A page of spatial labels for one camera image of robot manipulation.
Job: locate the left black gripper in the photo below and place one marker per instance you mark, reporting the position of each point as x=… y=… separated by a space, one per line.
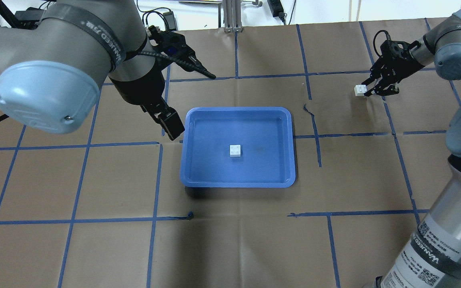
x=139 y=88

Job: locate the aluminium frame post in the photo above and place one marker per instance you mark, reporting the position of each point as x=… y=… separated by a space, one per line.
x=232 y=16

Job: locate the brown paper mat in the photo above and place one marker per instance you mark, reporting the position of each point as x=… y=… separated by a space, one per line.
x=104 y=207

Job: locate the black power adapter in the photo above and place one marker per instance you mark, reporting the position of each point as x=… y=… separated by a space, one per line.
x=276 y=9

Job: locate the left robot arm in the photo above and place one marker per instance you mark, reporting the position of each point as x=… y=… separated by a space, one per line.
x=51 y=76

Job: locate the blue plastic tray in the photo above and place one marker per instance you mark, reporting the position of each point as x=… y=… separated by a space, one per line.
x=265 y=134

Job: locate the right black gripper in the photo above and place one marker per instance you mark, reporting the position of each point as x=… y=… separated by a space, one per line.
x=398 y=60

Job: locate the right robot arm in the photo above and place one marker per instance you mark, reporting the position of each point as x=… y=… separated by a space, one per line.
x=431 y=257

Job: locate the white block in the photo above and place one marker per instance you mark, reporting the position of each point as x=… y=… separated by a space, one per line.
x=360 y=90
x=235 y=150

